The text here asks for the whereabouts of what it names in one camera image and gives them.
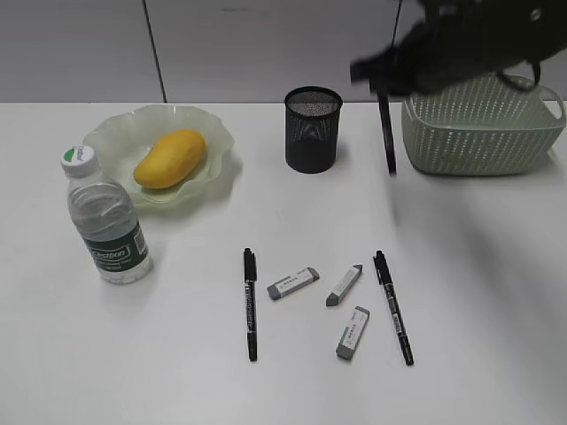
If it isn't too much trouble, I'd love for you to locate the yellow mango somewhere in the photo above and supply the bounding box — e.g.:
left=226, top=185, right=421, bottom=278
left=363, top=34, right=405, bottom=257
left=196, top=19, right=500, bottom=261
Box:
left=134, top=129, right=206, bottom=189

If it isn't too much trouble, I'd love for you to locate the black mesh pen holder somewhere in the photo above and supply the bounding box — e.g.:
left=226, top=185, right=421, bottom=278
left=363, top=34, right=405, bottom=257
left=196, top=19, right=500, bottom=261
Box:
left=284, top=86, right=343, bottom=174

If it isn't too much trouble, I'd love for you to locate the light green plastic basket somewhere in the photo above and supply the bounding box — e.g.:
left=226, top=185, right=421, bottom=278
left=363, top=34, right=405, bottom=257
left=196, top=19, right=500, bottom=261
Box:
left=402, top=74, right=566, bottom=176

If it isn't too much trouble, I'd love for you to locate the black marker pen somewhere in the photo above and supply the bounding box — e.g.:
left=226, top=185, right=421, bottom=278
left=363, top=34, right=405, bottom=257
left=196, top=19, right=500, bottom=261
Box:
left=377, top=92, right=397, bottom=176
left=243, top=248, right=258, bottom=362
left=373, top=251, right=415, bottom=367

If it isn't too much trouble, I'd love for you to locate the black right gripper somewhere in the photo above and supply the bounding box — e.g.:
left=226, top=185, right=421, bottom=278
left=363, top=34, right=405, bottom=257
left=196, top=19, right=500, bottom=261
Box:
left=350, top=0, right=566, bottom=96

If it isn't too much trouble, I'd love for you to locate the grey white eraser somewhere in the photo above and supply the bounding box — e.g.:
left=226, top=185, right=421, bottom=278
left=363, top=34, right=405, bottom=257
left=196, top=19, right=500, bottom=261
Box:
left=325, top=264, right=363, bottom=307
left=267, top=267, right=320, bottom=300
left=336, top=305, right=370, bottom=361

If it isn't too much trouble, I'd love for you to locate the frosted green wavy plate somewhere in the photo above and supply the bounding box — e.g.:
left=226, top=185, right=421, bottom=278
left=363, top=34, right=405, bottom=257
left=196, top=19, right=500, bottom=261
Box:
left=83, top=104, right=235, bottom=206

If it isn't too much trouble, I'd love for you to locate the clear water bottle green label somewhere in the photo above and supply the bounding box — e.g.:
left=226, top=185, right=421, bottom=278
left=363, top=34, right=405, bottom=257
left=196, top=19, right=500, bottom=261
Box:
left=60, top=145, right=152, bottom=284

